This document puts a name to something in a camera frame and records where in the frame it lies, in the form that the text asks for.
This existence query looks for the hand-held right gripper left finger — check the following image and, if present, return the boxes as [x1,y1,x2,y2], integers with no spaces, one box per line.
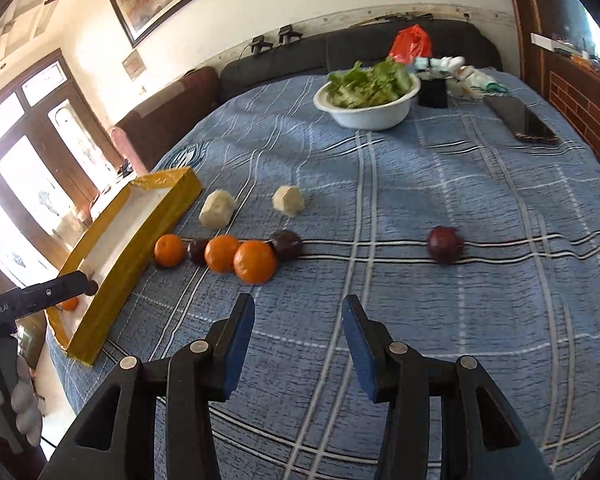
[37,292,256,480]

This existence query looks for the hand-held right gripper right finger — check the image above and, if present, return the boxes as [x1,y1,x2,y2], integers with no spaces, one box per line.
[341,294,556,480]

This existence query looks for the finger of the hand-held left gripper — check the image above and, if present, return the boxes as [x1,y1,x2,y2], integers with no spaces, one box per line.
[17,270,100,319]

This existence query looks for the yellow cardboard box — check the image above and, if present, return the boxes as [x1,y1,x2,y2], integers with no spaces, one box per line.
[45,166,203,365]

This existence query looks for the dark red plum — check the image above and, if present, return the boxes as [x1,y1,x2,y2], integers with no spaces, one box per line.
[187,239,210,267]
[270,229,304,262]
[426,226,466,266]

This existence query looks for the peeled white fruit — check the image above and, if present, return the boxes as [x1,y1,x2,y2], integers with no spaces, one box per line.
[272,185,306,218]
[198,189,237,229]

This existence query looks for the person's left hand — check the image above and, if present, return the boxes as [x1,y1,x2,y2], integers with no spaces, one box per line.
[0,352,44,450]

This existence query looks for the side table with cloth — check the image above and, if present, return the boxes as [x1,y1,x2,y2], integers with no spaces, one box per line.
[91,160,136,223]

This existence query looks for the wooden glass door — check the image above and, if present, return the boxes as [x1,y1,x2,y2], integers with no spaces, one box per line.
[0,49,126,281]

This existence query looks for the brown armchair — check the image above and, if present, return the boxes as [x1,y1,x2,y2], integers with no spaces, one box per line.
[109,66,220,176]

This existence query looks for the white bowl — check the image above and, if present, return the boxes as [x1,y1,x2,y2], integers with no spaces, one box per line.
[313,77,422,131]

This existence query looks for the small black box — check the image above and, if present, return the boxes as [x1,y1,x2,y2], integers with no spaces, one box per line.
[417,76,449,109]

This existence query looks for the green lettuce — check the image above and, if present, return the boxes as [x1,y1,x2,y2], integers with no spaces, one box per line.
[327,59,414,109]

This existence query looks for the black phone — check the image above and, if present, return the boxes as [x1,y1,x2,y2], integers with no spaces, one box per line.
[482,94,561,148]

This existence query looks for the white teal packet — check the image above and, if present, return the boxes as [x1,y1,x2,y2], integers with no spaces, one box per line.
[447,66,510,100]

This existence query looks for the black sofa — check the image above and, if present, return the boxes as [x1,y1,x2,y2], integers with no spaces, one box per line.
[219,20,503,106]

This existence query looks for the red plastic bag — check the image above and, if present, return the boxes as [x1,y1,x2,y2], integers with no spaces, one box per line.
[389,24,433,65]

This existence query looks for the brick pattern counter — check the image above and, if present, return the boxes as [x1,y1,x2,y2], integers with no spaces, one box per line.
[530,32,600,191]

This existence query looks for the small wall plaque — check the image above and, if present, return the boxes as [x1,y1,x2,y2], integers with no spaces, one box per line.
[121,50,146,81]

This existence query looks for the wooden door frame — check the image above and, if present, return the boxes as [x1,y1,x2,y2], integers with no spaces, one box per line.
[500,0,551,96]

